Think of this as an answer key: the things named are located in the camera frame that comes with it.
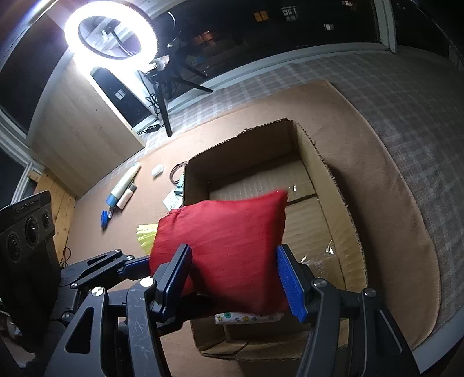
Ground black tripod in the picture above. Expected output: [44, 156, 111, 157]
[145, 54, 214, 137]

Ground star printed cloth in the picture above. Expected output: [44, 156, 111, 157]
[215, 311, 283, 325]

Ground yellow-green pleated paper liners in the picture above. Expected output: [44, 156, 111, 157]
[136, 224, 158, 254]

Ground black computer tower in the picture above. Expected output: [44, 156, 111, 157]
[90, 67, 153, 127]

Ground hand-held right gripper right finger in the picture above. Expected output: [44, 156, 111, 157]
[276, 244, 423, 377]

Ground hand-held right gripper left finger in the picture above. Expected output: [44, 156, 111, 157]
[43, 244, 193, 377]

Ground small white tube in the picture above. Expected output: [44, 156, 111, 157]
[117, 184, 137, 210]

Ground checked mat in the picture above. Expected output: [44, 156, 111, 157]
[138, 51, 464, 327]

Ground cardboard box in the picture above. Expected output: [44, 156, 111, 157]
[183, 118, 368, 363]

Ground ring light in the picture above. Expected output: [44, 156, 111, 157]
[64, 0, 158, 60]

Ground white tube with blue cap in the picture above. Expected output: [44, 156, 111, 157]
[106, 162, 141, 208]

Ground red pillow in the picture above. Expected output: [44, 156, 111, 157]
[148, 189, 291, 314]

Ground brown blanket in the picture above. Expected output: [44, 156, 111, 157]
[69, 80, 441, 377]

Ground wooden board panel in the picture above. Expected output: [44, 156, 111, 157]
[31, 54, 146, 196]

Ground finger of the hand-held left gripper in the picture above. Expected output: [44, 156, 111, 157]
[109, 263, 151, 291]
[61, 249, 151, 289]

